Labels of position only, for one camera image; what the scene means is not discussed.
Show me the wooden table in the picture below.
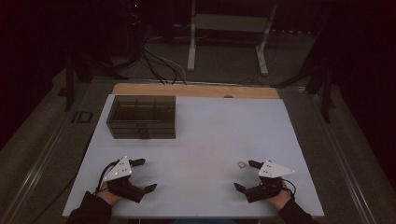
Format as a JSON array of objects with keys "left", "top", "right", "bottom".
[{"left": 111, "top": 82, "right": 280, "bottom": 100}]

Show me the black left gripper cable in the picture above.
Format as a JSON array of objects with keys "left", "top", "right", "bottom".
[{"left": 93, "top": 158, "right": 122, "bottom": 196}]

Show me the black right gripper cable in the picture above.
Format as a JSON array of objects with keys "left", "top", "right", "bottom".
[{"left": 281, "top": 177, "right": 298, "bottom": 198}]

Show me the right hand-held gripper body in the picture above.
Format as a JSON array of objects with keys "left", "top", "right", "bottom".
[{"left": 244, "top": 160, "right": 296, "bottom": 204}]

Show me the black floor bracket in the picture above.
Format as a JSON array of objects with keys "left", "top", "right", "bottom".
[{"left": 71, "top": 110, "right": 93, "bottom": 124}]

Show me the white metal stand frame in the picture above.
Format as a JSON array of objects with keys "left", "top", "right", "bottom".
[{"left": 186, "top": 0, "right": 278, "bottom": 77}]

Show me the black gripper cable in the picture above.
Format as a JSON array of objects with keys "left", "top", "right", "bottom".
[
  {"left": 281, "top": 177, "right": 298, "bottom": 198},
  {"left": 93, "top": 158, "right": 122, "bottom": 196}
]

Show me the white table board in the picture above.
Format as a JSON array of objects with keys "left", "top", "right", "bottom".
[{"left": 62, "top": 93, "right": 326, "bottom": 218}]

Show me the black metal stand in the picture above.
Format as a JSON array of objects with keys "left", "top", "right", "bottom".
[
  {"left": 63, "top": 50, "right": 131, "bottom": 113},
  {"left": 270, "top": 29, "right": 339, "bottom": 124}
]

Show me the person's right hand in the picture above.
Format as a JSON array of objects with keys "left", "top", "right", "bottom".
[{"left": 266, "top": 181, "right": 294, "bottom": 211}]

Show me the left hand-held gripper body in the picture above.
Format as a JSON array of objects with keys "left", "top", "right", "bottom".
[{"left": 102, "top": 155, "right": 147, "bottom": 203}]

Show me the person's left hand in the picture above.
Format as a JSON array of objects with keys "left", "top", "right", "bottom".
[{"left": 95, "top": 182, "right": 123, "bottom": 206}]

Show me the dark transparent compartment box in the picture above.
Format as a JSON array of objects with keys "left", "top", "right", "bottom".
[{"left": 106, "top": 94, "right": 177, "bottom": 140}]

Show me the dark equipment rack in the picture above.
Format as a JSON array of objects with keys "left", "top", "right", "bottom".
[{"left": 122, "top": 0, "right": 148, "bottom": 63}]

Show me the bundle of floor cables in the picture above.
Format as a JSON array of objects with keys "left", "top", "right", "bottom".
[{"left": 140, "top": 35, "right": 189, "bottom": 86}]

